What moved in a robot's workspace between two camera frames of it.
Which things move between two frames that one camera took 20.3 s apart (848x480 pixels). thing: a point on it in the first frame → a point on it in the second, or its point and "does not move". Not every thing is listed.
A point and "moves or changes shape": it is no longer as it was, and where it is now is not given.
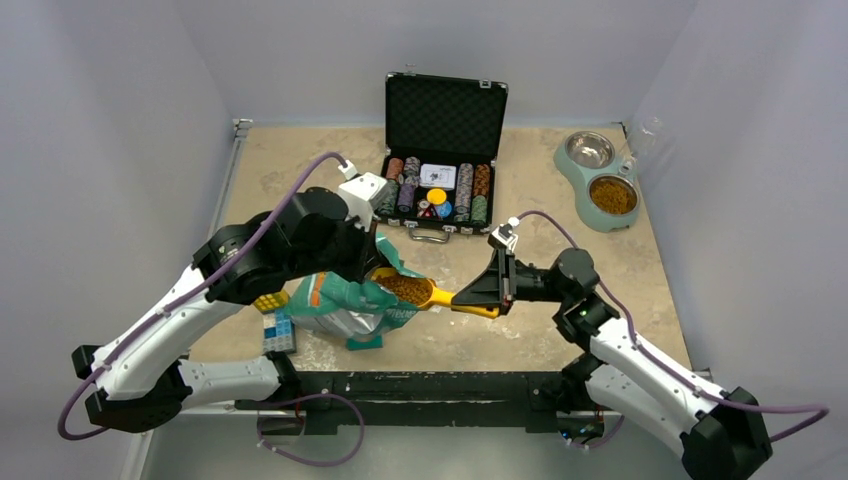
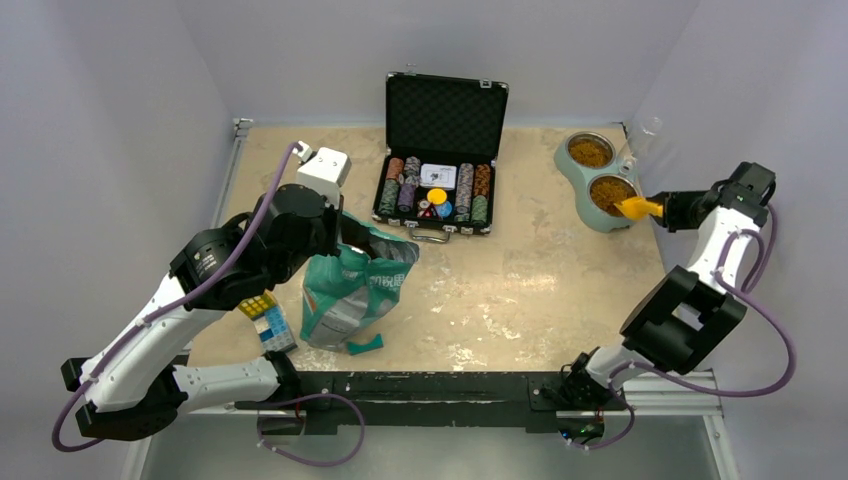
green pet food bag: (359, 313) moves or changes shape
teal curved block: (373, 342) does not move
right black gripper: (495, 287) → (672, 203)
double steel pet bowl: (606, 200) does not move
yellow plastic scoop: (423, 293) → (638, 207)
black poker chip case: (441, 144) does not move
